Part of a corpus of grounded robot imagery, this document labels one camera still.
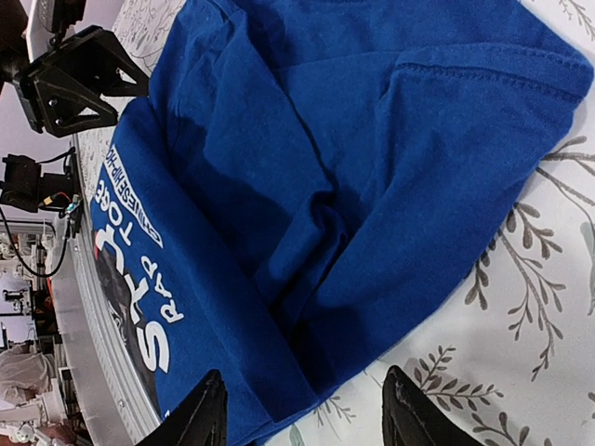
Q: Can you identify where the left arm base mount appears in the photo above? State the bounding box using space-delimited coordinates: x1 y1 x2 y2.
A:
1 147 83 234

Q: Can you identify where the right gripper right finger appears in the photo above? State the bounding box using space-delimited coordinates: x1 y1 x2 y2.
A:
382 365 480 446

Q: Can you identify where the front aluminium rail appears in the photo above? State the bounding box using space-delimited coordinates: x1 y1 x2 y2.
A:
59 134 168 446

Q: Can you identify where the blue t-shirt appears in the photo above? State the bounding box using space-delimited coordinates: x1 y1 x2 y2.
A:
90 1 594 445

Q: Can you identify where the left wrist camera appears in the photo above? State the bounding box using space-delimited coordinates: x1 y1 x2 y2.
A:
24 0 86 62

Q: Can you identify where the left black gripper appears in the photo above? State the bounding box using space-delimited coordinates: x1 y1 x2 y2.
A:
1 25 149 138

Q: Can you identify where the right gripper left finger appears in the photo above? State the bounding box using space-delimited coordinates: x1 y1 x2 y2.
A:
138 370 228 446

